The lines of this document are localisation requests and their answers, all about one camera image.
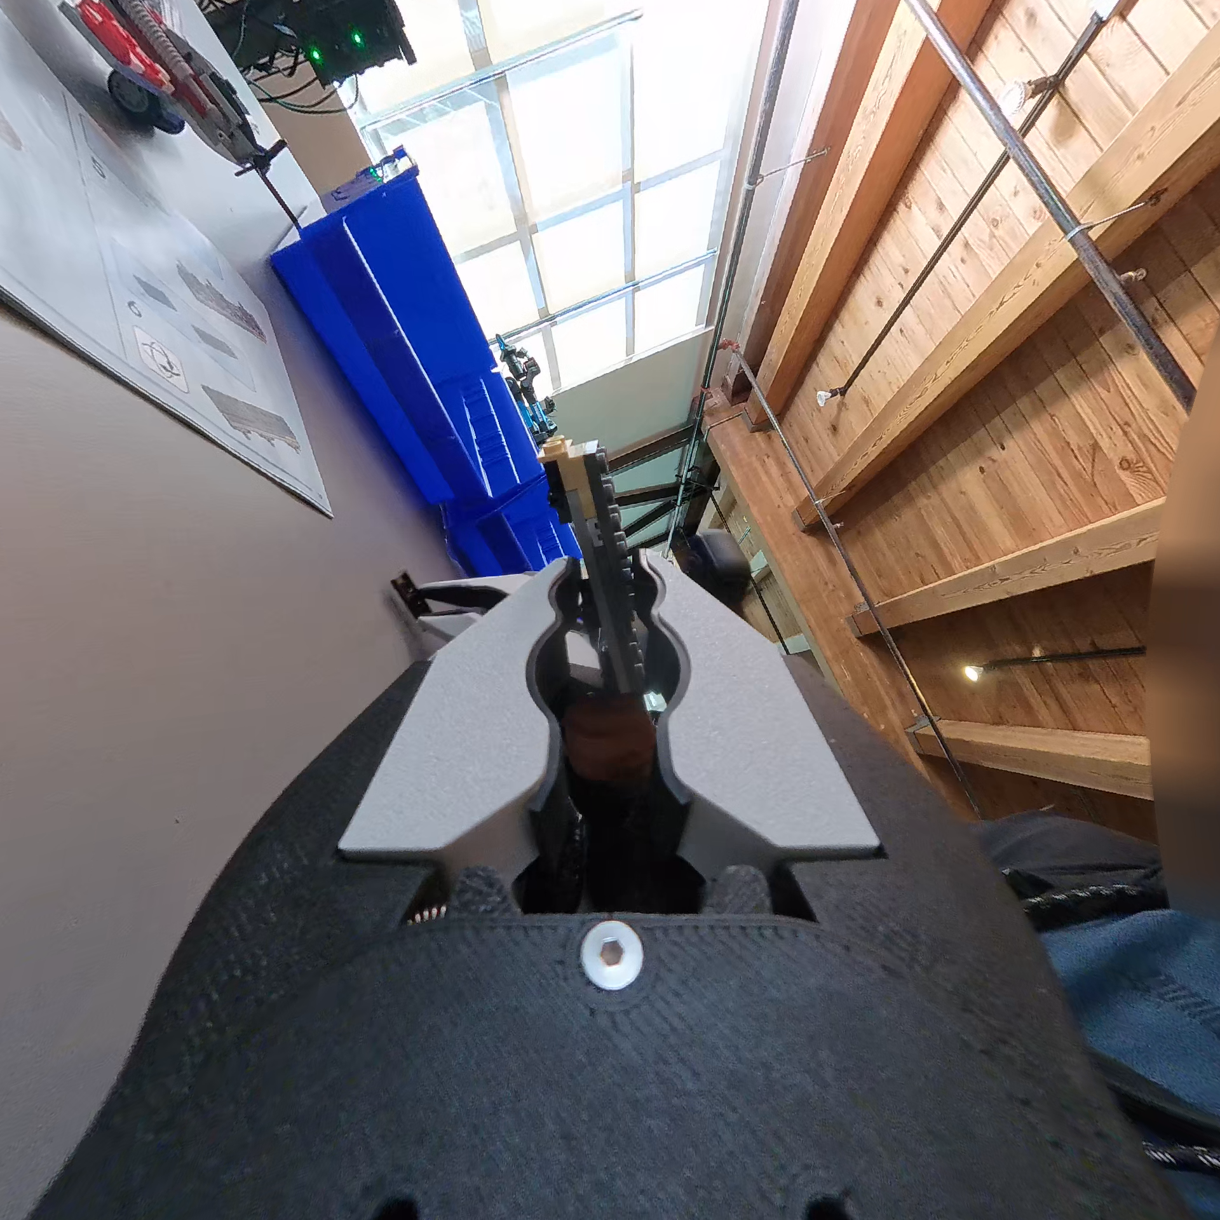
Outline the red toy brick vehicle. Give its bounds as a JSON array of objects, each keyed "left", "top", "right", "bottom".
[{"left": 56, "top": 0, "right": 287, "bottom": 179}]

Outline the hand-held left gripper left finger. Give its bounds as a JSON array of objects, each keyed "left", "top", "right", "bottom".
[{"left": 338, "top": 558, "right": 585, "bottom": 883}]

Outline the metal conduit pipe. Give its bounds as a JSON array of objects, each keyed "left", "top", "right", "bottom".
[{"left": 901, "top": 0, "right": 1196, "bottom": 411}]

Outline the blue plastic bin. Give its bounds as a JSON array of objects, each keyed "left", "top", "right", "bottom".
[
  {"left": 441, "top": 491, "right": 585, "bottom": 578},
  {"left": 271, "top": 153, "right": 567, "bottom": 509}
]

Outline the person's blue garment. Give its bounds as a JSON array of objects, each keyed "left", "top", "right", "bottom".
[{"left": 1044, "top": 907, "right": 1220, "bottom": 1220}]

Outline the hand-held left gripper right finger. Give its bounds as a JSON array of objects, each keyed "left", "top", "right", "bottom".
[{"left": 637, "top": 558, "right": 881, "bottom": 874}]

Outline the person's dark jacket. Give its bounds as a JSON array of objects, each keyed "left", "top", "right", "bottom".
[{"left": 982, "top": 810, "right": 1169, "bottom": 921}]

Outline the black electronics with green lights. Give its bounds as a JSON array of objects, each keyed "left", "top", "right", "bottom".
[{"left": 205, "top": 0, "right": 418, "bottom": 106}]

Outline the speckled drawstring cord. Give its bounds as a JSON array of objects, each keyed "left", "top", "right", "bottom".
[{"left": 1024, "top": 881, "right": 1169, "bottom": 930}]

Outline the large window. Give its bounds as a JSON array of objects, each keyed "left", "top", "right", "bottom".
[{"left": 358, "top": 0, "right": 773, "bottom": 460}]

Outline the black teal robot device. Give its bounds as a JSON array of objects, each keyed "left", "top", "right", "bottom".
[{"left": 494, "top": 335, "right": 559, "bottom": 442}]

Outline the person's right hand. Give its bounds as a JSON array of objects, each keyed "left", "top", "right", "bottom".
[{"left": 561, "top": 691, "right": 661, "bottom": 789}]

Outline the grey toy brick assembly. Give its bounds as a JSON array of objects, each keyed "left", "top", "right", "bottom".
[{"left": 537, "top": 442, "right": 654, "bottom": 698}]

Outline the instruction booklet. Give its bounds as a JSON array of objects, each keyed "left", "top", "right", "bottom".
[{"left": 0, "top": 0, "right": 334, "bottom": 518}]

